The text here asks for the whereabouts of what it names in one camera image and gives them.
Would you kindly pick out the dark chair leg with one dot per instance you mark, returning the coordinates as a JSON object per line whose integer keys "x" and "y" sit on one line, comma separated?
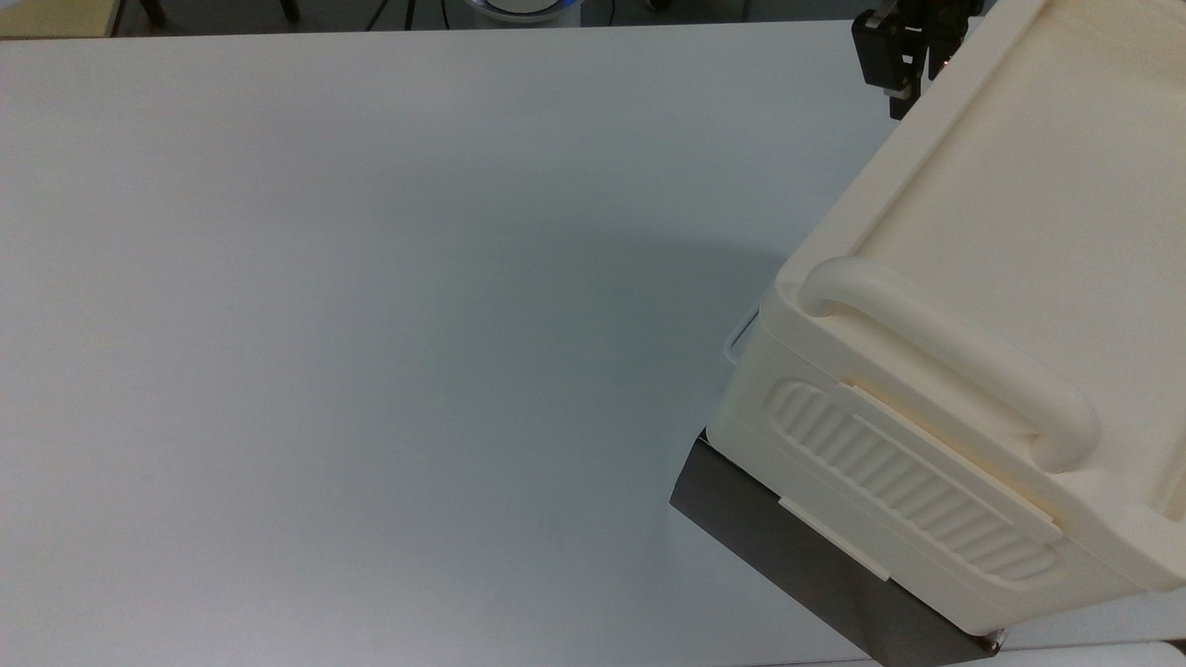
{"x": 153, "y": 11}

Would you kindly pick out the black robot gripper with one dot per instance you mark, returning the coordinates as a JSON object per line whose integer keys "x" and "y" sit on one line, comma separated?
{"x": 880, "y": 42}

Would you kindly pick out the light wooden table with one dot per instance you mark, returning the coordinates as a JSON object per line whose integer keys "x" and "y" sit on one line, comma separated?
{"x": 56, "y": 17}

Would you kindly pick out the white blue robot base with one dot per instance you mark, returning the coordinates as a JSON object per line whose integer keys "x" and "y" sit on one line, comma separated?
{"x": 523, "y": 9}

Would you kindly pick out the cream plastic cabinet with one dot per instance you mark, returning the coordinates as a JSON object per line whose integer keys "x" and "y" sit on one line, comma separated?
{"x": 982, "y": 306}

